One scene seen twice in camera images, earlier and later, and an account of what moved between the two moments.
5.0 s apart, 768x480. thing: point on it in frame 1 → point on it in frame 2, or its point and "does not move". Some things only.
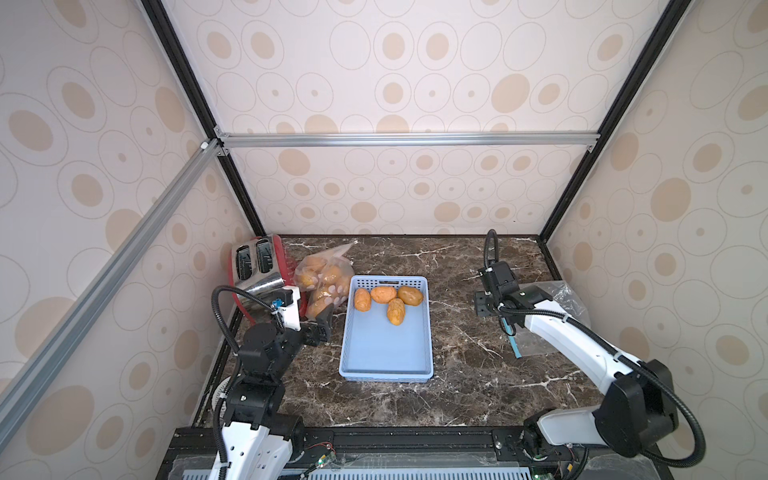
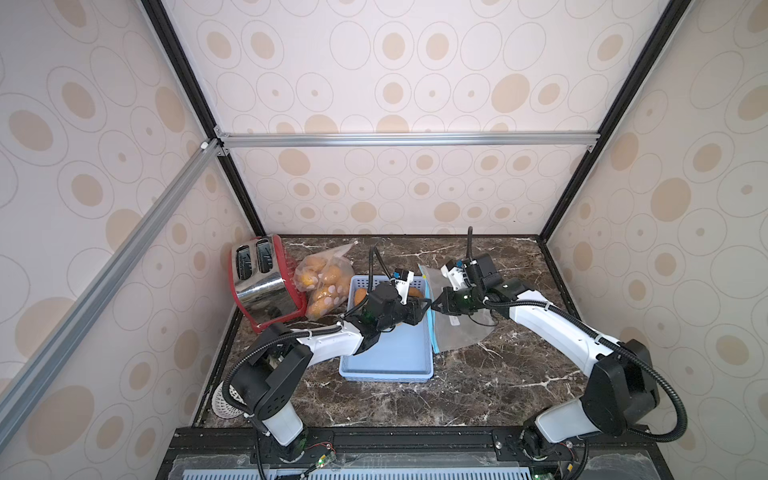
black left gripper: (316, 336) → (414, 309)
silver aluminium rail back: (409, 139) does not move
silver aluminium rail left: (19, 392) does not move
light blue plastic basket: (377, 351) does not move
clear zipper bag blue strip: (523, 342) → (454, 331)
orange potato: (317, 304) does not move
